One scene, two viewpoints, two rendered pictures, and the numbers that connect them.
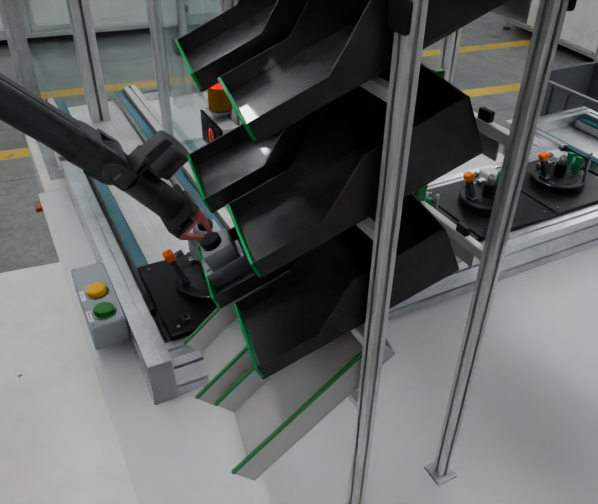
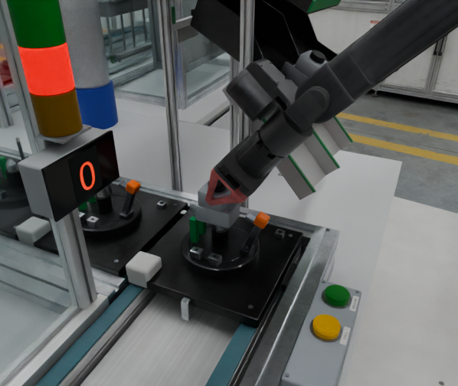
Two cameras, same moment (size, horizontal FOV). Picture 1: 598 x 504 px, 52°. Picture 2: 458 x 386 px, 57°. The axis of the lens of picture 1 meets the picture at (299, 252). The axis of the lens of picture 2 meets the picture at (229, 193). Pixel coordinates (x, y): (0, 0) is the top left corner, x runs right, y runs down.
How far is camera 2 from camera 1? 153 cm
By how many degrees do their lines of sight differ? 97
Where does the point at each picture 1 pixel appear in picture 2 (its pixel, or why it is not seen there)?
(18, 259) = not seen: outside the picture
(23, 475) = (457, 289)
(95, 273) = (306, 361)
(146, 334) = (315, 258)
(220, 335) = (289, 178)
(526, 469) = (204, 146)
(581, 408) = (147, 142)
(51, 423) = (423, 311)
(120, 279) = (283, 335)
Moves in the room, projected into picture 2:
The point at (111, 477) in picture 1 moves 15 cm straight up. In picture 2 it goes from (393, 251) to (408, 193)
